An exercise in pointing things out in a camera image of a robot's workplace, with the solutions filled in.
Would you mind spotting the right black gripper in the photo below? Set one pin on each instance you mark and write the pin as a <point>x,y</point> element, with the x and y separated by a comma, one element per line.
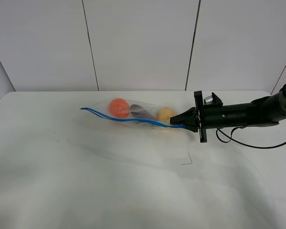
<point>208,117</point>

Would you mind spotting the clear zip bag blue zipper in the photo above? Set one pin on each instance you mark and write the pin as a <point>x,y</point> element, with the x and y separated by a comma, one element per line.
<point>101,110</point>

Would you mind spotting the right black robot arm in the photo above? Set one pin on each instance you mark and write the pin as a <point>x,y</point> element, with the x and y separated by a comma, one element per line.
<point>262,112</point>

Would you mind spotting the yellow pear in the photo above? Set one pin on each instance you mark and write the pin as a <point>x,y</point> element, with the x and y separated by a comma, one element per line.
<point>164,114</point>

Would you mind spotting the dark purple eggplant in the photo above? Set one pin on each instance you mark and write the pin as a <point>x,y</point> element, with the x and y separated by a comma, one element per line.
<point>138,111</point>

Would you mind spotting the orange fruit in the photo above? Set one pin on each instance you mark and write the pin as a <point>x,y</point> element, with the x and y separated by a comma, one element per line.
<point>119,108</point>

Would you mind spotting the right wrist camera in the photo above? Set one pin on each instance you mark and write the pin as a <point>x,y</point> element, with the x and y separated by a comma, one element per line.
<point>213,99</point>

